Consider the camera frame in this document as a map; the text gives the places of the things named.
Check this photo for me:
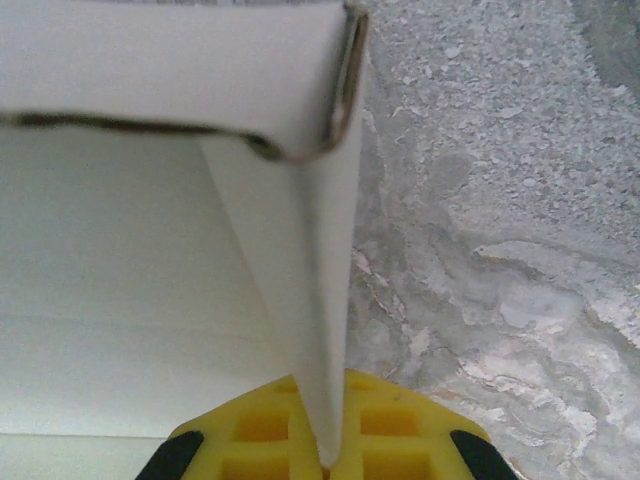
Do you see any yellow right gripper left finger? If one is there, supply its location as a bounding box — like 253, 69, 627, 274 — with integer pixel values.
142, 372, 327, 480

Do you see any white paper box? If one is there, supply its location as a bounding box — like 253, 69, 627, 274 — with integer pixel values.
0, 0, 372, 480

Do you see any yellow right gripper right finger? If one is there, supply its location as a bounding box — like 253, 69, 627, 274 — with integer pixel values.
324, 368, 519, 480

